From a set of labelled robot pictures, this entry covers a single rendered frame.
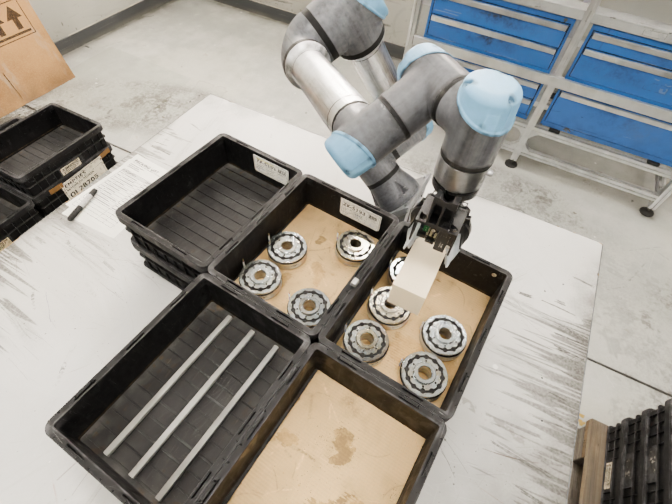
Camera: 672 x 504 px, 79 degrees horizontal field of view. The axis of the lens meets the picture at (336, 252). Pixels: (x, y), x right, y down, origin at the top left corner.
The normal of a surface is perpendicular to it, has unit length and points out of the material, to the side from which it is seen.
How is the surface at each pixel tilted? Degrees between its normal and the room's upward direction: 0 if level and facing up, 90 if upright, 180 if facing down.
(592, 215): 0
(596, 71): 90
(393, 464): 0
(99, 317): 0
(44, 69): 73
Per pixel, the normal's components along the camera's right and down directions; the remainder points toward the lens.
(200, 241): 0.06, -0.60
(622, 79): -0.46, 0.69
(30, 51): 0.86, 0.24
